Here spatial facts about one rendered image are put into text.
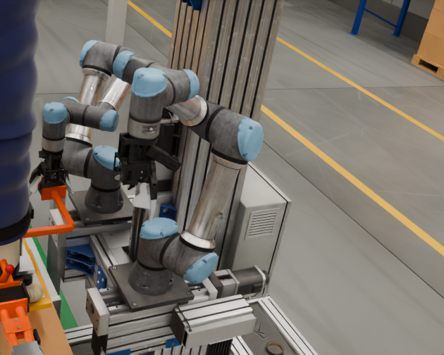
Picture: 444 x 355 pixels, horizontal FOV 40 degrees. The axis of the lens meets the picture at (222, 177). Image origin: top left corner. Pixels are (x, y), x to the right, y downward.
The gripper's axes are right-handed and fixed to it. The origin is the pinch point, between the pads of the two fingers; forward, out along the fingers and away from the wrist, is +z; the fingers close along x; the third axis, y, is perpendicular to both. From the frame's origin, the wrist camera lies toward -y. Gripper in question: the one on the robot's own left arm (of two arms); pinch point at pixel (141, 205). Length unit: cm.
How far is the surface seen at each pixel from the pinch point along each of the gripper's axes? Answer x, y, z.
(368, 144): -282, -378, 152
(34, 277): -32, 18, 44
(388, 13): -720, -794, 126
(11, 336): 2.7, 31.6, 32.8
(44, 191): -63, 7, 32
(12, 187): -27.1, 25.8, 8.0
